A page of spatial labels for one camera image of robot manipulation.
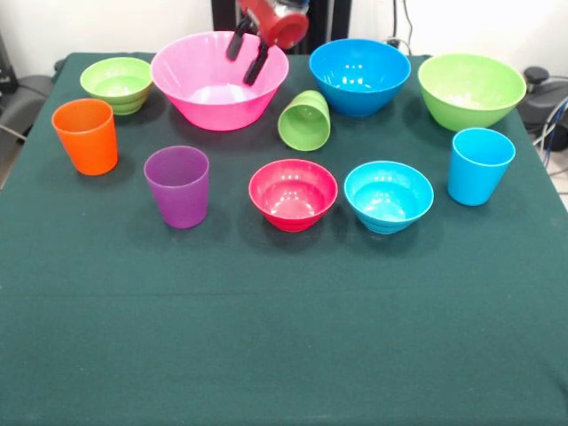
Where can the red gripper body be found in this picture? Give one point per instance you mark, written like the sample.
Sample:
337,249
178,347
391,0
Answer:
277,22

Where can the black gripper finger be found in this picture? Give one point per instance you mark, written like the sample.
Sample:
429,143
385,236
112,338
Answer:
235,44
255,66

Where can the large pink bowl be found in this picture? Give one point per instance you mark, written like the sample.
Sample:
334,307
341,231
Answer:
213,106

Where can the green cup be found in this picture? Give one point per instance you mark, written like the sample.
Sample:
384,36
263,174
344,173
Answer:
306,124

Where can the large blue bowl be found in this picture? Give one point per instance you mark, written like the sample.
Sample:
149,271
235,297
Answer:
359,80

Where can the small green bowl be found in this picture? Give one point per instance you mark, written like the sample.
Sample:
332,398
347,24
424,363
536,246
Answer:
115,84

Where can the small magenta bowl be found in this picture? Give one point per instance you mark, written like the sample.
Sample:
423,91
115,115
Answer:
293,195

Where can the purple cup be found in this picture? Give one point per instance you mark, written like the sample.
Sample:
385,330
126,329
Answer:
177,191

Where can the small cyan bowl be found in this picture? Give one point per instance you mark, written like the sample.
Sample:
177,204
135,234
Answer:
388,197

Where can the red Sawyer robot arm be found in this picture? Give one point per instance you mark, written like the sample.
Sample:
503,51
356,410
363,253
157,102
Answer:
294,4

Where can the orange red cup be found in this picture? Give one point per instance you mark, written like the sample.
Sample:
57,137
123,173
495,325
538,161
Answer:
84,137

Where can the large green bowl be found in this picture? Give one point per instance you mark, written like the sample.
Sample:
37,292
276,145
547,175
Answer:
471,91

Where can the black device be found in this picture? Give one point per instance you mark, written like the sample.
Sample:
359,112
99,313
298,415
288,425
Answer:
6,66

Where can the dark green tablecloth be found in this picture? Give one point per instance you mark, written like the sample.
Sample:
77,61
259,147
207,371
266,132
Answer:
284,310

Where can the blue cup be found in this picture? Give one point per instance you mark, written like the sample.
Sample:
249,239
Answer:
481,166

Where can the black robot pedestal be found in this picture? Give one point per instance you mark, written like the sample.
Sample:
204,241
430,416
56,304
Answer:
328,26

